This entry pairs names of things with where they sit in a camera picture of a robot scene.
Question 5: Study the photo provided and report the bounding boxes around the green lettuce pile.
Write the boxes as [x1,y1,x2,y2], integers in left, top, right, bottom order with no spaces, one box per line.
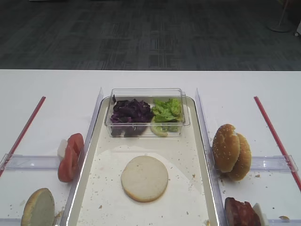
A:
[150,98,183,137]

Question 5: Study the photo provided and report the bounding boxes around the rear tomato slice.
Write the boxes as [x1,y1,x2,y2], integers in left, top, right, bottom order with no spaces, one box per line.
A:
[68,133,84,158]

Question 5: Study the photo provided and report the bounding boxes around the tomato slice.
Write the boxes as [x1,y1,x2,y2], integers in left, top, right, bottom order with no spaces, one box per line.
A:
[58,146,79,183]
[68,133,84,158]

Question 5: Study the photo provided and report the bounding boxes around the white tomato pusher block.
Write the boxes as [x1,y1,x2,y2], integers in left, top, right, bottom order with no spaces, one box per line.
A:
[57,139,68,160]

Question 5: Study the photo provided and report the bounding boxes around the front tomato slice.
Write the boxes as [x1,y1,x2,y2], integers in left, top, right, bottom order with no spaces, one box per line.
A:
[58,146,79,183]

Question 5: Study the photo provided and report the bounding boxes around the meat patty slices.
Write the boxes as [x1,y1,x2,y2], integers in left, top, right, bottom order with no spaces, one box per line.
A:
[224,197,261,226]

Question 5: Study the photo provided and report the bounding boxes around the clear plastic container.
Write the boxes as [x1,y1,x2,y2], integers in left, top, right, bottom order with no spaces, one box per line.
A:
[104,88,190,137]

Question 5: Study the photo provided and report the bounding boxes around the purple cabbage shreds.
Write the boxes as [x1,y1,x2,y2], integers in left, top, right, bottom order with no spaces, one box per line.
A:
[110,95,154,137]

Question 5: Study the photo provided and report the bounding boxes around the bun bottom on tray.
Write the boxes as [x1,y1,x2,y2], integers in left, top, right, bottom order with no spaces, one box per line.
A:
[121,155,168,202]

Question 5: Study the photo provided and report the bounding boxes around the sesame bun top front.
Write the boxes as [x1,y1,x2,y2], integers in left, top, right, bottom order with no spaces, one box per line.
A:
[212,124,240,173]

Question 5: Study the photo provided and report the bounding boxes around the sesame bun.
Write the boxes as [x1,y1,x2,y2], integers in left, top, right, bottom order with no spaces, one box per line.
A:
[212,124,240,173]
[227,133,252,181]

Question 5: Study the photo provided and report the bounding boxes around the metal serving tray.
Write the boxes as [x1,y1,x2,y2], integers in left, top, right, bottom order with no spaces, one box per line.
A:
[61,98,226,226]

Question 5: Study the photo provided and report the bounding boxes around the sesame bun top rear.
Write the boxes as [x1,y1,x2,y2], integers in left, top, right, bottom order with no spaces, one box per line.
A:
[227,133,252,181]

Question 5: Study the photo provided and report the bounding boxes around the right clear long divider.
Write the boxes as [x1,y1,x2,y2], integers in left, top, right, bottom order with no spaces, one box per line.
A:
[195,89,228,226]

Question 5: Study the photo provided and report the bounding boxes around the clear long divider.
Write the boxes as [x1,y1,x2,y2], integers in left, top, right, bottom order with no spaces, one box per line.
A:
[195,89,228,226]
[55,87,103,226]

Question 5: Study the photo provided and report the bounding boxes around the left red rod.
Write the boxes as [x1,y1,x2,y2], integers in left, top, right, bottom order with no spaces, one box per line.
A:
[0,96,46,176]

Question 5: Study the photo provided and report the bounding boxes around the red rod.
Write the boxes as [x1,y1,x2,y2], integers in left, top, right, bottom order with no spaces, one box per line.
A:
[0,96,46,176]
[253,96,301,190]

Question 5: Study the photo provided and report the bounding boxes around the left clear long divider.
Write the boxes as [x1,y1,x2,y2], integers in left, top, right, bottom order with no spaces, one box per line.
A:
[55,87,103,226]

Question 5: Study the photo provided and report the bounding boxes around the bun half left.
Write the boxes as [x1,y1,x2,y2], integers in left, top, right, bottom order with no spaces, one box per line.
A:
[21,188,55,226]

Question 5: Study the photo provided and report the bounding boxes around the white patty pusher block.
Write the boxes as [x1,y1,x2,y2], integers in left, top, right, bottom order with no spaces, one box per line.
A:
[253,203,269,226]

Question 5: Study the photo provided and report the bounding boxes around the white floor stand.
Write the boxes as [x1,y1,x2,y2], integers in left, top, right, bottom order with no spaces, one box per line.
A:
[266,0,291,33]

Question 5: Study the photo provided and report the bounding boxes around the right red rod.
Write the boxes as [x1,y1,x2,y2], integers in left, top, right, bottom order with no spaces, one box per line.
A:
[253,96,301,190]

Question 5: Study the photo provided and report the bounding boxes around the upper right clear rail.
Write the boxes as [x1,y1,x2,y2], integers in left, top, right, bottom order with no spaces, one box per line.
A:
[250,155,296,172]

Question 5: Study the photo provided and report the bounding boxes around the clear rail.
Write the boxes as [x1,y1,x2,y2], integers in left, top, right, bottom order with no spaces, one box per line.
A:
[0,154,60,170]
[268,218,301,226]
[0,218,21,226]
[250,155,296,172]

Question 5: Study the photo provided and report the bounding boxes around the upper left clear rail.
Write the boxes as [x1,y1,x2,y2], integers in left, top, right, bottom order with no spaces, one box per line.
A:
[0,154,60,170]

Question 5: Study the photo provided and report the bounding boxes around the lower right clear rail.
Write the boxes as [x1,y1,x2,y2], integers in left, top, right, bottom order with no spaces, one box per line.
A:
[268,218,301,226]

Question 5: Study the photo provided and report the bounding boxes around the lower left clear rail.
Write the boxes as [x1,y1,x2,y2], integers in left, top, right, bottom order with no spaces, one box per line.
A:
[0,218,21,226]

